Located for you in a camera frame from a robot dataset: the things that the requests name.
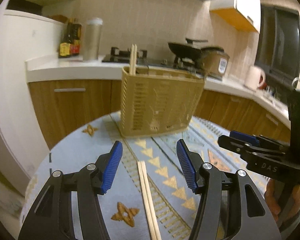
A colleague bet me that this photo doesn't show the yellow plastic utensil basket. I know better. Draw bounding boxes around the yellow plastic utensil basket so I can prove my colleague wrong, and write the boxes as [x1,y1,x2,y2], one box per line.
[120,65,205,138]

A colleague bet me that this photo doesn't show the white electric kettle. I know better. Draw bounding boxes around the white electric kettle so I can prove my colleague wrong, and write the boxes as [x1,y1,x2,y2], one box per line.
[245,65,266,90]

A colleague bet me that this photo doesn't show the wooden chopstick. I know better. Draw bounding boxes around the wooden chopstick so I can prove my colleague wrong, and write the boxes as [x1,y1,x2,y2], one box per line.
[137,162,157,240]
[140,162,162,240]
[130,44,135,75]

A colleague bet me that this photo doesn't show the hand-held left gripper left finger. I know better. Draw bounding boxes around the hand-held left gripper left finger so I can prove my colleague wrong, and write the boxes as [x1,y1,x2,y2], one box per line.
[17,140,123,240]

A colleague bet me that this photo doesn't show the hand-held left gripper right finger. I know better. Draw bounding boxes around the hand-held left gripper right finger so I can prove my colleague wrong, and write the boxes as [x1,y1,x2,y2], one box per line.
[176,139,283,240]

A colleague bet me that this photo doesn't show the dark bottle yellow label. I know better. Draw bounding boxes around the dark bottle yellow label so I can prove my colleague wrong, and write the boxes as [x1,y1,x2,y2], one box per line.
[59,21,73,58]

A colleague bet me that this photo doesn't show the white and yellow wall cabinet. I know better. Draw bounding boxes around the white and yellow wall cabinet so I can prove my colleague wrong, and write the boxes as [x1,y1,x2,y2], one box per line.
[209,0,262,33]

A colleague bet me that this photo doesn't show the dark bottle red label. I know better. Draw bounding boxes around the dark bottle red label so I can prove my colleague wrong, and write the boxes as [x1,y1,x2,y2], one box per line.
[70,22,82,56]

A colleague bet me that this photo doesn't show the person's right hand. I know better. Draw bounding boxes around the person's right hand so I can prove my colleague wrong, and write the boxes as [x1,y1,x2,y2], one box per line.
[264,180,300,215]

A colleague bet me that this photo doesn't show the black gas stove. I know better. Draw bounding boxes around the black gas stove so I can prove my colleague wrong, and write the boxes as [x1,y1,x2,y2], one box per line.
[102,46,203,71]

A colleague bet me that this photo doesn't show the blue patterned tablecloth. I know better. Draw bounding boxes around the blue patterned tablecloth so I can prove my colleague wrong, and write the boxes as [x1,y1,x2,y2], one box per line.
[20,111,290,240]

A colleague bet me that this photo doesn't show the white refrigerator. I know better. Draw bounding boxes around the white refrigerator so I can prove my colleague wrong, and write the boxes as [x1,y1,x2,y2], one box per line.
[0,12,65,195]

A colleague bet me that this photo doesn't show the white countertop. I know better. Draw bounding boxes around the white countertop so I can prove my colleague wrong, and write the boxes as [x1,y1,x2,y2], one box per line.
[25,55,292,128]

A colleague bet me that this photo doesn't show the wooden base cabinets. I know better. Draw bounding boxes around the wooden base cabinets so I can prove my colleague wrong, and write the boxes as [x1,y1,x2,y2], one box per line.
[27,79,292,150]

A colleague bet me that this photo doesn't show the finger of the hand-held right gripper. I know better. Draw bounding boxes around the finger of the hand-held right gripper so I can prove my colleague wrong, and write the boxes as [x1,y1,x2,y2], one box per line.
[230,130,290,150]
[218,134,290,160]

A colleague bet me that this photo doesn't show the metal canister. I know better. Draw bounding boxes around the metal canister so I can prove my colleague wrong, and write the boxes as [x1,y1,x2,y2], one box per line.
[82,17,103,61]

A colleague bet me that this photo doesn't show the black wok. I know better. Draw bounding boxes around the black wok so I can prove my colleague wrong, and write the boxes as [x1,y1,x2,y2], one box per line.
[168,38,208,63]

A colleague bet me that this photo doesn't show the brown rice cooker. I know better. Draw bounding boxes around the brown rice cooker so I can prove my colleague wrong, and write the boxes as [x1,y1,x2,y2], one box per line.
[196,45,230,79]

